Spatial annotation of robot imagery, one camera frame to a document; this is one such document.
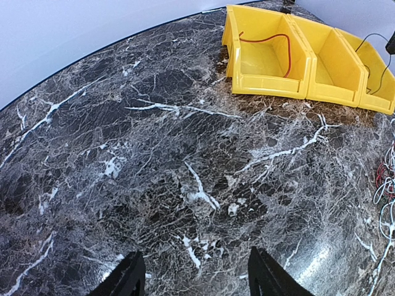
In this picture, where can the yellow bin middle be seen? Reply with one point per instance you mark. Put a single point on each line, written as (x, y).
(337, 74)

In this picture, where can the yellow bin right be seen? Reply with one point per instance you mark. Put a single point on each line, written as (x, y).
(379, 87)

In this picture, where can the yellow bin left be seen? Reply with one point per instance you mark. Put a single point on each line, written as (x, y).
(266, 53)

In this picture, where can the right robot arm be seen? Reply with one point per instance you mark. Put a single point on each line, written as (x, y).
(390, 46)

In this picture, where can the yellow bin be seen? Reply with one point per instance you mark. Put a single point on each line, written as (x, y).
(266, 53)
(379, 87)
(337, 74)

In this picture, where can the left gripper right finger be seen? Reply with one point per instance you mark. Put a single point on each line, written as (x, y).
(267, 277)

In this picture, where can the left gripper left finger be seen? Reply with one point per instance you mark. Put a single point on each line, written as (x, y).
(128, 278)

